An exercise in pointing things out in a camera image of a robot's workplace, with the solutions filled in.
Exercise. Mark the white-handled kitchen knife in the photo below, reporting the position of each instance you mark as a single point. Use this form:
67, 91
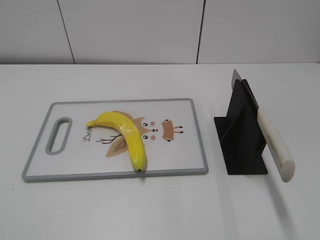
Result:
279, 150

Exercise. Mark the yellow plastic banana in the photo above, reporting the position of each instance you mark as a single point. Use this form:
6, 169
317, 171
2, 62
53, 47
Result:
128, 140

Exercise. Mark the white grey-rimmed cutting board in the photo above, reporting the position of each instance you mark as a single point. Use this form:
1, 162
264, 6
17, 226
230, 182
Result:
66, 150

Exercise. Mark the black knife stand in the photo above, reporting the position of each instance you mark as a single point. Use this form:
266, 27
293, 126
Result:
240, 137

